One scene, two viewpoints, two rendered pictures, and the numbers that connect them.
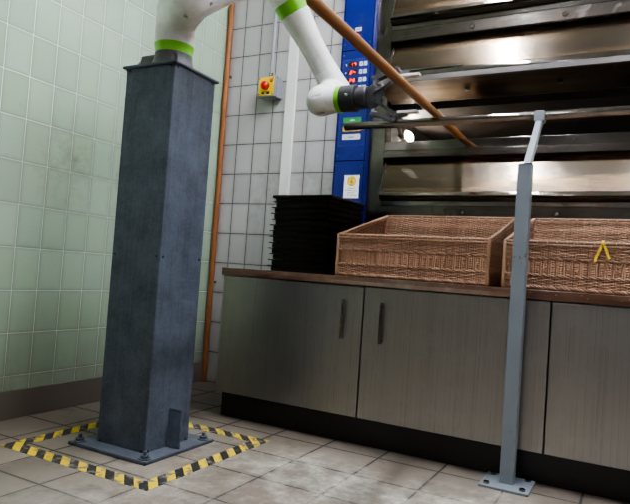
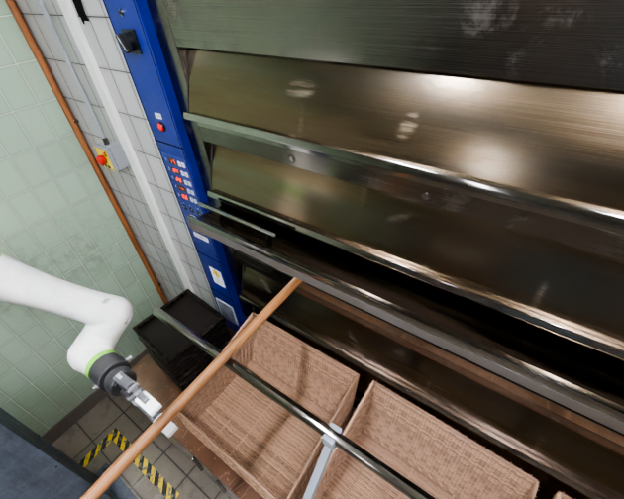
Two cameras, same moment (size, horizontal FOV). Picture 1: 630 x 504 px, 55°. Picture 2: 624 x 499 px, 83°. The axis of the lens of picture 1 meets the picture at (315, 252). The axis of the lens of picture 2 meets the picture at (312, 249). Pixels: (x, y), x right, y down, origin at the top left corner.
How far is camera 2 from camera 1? 2.33 m
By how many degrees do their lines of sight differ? 44
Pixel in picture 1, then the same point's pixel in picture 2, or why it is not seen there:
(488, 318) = not seen: outside the picture
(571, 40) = (431, 237)
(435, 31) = (248, 147)
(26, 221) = not seen: outside the picture
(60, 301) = (17, 402)
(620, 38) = (508, 270)
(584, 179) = (427, 378)
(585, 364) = not seen: outside the picture
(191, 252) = (42, 474)
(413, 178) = (267, 291)
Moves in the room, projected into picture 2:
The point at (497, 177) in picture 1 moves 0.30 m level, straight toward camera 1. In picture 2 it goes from (341, 330) to (306, 407)
